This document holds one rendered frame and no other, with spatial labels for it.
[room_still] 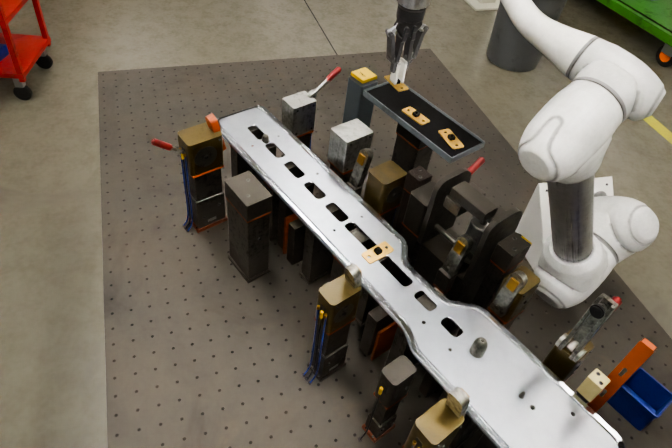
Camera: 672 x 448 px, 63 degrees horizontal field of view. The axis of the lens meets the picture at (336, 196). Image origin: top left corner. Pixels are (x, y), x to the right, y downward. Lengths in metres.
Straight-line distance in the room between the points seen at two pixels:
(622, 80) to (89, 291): 2.20
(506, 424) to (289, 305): 0.71
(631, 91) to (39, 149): 2.94
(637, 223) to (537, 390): 0.62
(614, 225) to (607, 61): 0.59
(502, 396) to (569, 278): 0.48
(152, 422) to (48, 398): 0.97
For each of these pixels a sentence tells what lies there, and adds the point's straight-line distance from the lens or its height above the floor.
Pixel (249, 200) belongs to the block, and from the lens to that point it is 1.46.
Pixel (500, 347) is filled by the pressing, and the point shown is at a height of 1.00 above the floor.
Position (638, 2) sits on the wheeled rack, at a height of 0.29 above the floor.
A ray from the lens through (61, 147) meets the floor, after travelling 3.41.
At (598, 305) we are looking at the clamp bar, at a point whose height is 1.22.
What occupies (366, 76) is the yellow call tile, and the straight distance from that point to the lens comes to 1.74.
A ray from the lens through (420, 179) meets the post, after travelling 1.49.
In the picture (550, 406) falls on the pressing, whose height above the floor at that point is 1.00.
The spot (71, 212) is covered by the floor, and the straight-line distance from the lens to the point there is 3.01.
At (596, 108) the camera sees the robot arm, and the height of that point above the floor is 1.50.
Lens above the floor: 2.06
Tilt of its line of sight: 44 degrees down
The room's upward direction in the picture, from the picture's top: 8 degrees clockwise
